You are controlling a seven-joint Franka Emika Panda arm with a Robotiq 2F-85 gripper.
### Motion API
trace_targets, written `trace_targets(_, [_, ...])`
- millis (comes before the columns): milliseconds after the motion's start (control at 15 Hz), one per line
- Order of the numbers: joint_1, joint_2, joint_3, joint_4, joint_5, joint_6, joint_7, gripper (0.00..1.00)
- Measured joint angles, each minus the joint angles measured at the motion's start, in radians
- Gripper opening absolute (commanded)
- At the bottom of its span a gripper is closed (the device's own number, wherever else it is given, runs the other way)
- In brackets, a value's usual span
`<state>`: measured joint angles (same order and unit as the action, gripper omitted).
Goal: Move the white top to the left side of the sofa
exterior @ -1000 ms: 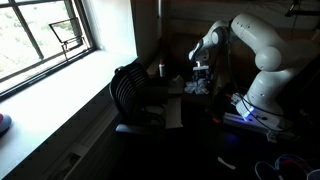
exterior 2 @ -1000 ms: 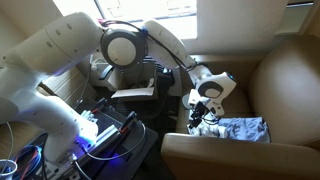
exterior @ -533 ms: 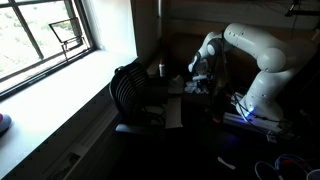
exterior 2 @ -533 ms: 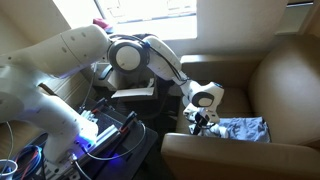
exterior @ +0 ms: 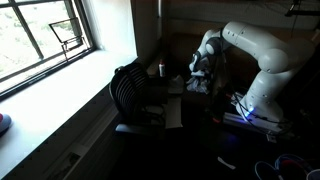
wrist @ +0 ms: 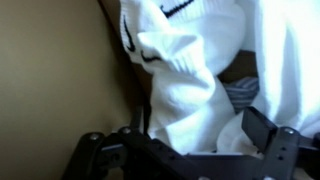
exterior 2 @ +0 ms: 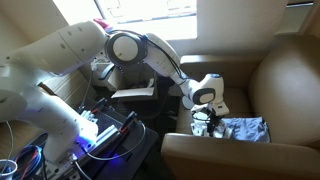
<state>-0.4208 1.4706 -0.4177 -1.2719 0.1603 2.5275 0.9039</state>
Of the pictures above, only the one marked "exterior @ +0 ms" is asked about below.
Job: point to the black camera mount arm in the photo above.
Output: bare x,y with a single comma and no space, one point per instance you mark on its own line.
300,12

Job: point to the small open window pane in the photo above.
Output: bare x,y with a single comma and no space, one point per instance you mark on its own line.
66,30

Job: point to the white window sill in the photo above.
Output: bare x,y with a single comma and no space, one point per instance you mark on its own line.
50,100

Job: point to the white flat board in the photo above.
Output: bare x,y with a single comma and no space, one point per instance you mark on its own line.
174,113

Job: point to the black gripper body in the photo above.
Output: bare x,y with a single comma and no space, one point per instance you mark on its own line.
199,68

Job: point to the aluminium robot base mount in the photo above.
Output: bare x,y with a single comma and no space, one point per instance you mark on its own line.
263,127

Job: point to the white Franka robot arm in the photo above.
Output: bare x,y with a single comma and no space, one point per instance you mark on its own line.
276,56

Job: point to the white bottle with red cap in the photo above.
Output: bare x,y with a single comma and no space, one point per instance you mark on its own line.
162,70

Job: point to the red and grey cap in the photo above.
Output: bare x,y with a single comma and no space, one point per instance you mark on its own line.
4,123

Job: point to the black mesh office chair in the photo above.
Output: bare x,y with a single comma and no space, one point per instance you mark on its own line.
128,90

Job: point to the white paper scrap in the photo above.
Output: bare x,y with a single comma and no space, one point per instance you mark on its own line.
226,163

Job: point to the grey ribbed connector block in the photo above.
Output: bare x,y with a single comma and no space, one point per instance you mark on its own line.
237,98

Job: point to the grey vertical pipe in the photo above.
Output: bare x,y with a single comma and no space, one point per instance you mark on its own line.
160,13

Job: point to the pale crumpled bag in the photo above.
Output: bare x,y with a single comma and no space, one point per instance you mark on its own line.
176,85

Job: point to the grey baseboard heater cover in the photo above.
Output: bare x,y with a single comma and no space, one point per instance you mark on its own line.
83,146

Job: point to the black framed window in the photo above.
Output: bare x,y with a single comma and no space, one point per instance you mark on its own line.
46,70

